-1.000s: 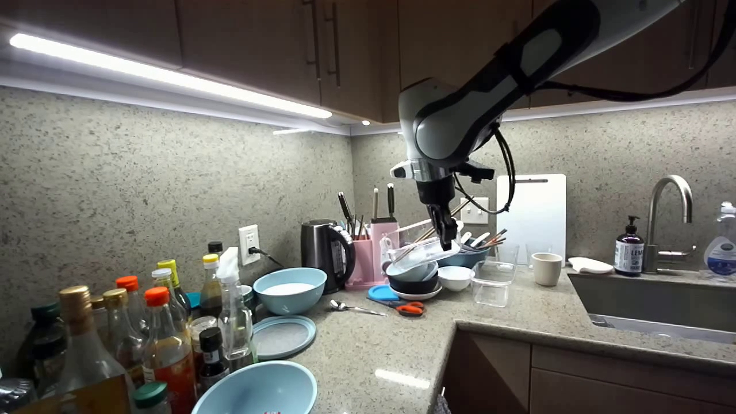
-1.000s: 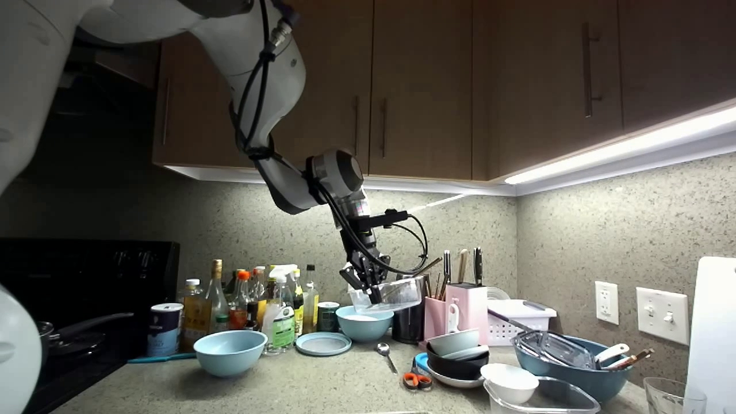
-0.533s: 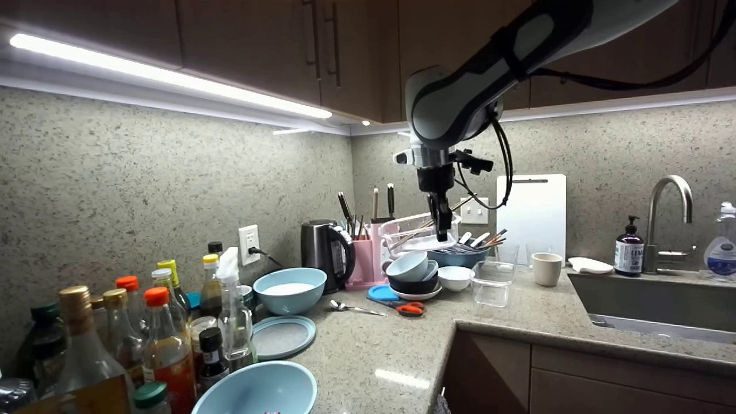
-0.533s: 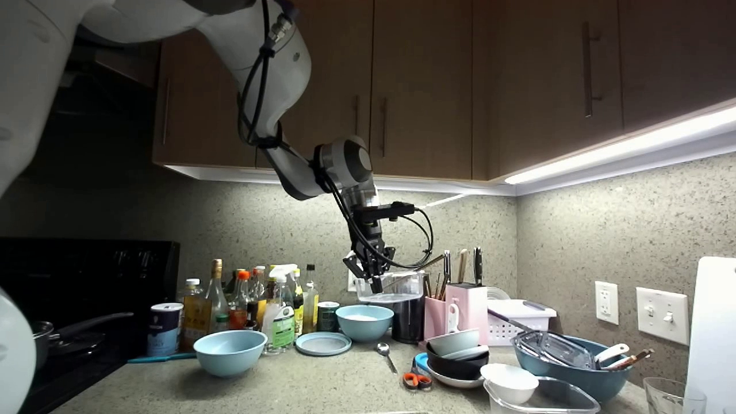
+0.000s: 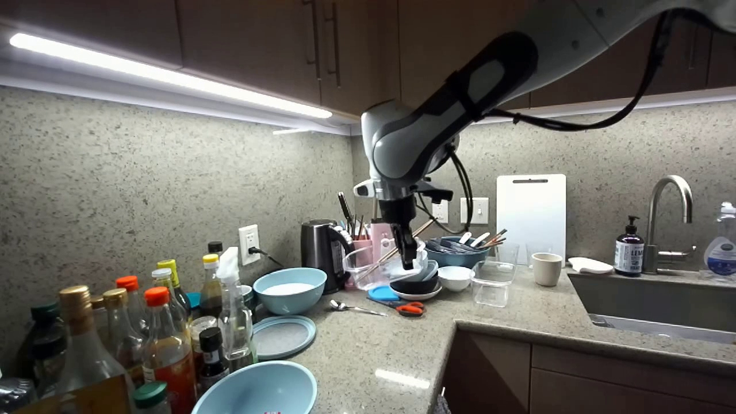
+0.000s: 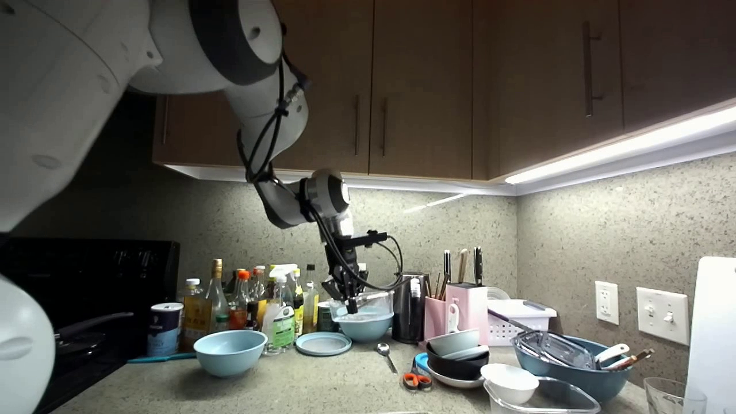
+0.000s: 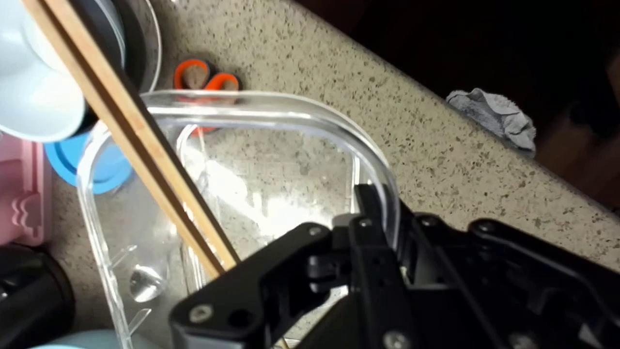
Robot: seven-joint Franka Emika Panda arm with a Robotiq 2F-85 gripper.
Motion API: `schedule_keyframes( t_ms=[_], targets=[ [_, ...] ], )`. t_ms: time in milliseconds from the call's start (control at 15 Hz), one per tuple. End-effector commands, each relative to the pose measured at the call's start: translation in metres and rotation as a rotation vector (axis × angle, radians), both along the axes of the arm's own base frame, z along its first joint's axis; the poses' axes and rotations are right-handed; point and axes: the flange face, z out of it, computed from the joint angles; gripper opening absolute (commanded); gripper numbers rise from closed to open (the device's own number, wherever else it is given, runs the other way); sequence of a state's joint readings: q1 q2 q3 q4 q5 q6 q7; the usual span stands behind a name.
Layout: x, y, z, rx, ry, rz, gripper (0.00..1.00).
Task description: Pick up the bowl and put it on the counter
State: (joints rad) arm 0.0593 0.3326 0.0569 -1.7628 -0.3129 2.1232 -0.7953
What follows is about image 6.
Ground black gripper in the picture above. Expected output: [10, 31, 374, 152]
[316, 217, 366, 317]

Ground large light blue bowl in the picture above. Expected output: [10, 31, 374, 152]
[329, 300, 396, 345]

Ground grey blue stacked bowl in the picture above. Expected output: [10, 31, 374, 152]
[425, 330, 484, 360]

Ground dark stacked bowl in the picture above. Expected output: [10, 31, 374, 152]
[425, 345, 492, 379]

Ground small white bowl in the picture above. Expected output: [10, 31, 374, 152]
[478, 361, 540, 407]

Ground black cap bottle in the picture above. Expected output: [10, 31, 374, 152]
[298, 263, 323, 335]

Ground light blue plate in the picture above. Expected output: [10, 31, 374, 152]
[294, 330, 354, 360]

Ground black steel electric kettle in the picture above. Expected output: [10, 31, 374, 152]
[392, 272, 432, 345]

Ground clear spray bottle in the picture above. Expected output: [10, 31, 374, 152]
[263, 263, 302, 354]

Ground metal spoon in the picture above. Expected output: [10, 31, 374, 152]
[374, 341, 401, 375]

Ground pink utensil holder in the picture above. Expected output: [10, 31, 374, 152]
[420, 295, 462, 345]

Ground red cap sauce bottle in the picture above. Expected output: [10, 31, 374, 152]
[227, 267, 252, 332]

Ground pink knife block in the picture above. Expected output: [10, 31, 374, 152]
[443, 284, 492, 347]

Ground white under-cabinet light strip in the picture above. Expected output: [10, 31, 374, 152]
[163, 162, 508, 195]
[501, 100, 736, 188]

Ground large gold cap bottle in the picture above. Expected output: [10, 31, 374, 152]
[204, 255, 229, 335]

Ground clear bottle yellow liquid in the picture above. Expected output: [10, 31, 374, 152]
[180, 276, 210, 347]

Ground white plastic basket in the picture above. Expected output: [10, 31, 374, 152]
[485, 297, 558, 351]

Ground white blue round canister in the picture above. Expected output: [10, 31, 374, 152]
[147, 300, 186, 356]

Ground teal thin utensil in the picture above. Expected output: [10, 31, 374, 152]
[127, 351, 198, 367]

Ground black stove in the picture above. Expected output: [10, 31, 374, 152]
[0, 233, 182, 414]

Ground black frying pan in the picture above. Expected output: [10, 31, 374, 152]
[52, 308, 136, 345]

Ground blue dish basin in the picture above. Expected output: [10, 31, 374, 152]
[510, 330, 635, 407]

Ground white cutting board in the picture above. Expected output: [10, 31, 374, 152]
[684, 254, 736, 414]

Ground orange handled scissors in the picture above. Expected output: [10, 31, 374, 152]
[401, 369, 434, 392]

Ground dark cabinet door handle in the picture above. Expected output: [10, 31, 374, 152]
[582, 22, 604, 117]
[377, 95, 392, 160]
[349, 93, 363, 160]

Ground dark wire mesh strainer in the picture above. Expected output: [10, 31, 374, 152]
[512, 330, 599, 372]

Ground brown upper wall cabinets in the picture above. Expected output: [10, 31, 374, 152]
[151, 0, 736, 182]

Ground white wall outlet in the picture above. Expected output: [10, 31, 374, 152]
[594, 279, 622, 326]

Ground white handled utensil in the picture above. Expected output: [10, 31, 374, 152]
[594, 344, 632, 370]

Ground wooden handled utensil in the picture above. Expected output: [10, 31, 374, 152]
[612, 347, 658, 375]

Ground white light switch plate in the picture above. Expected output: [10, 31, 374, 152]
[635, 285, 692, 347]

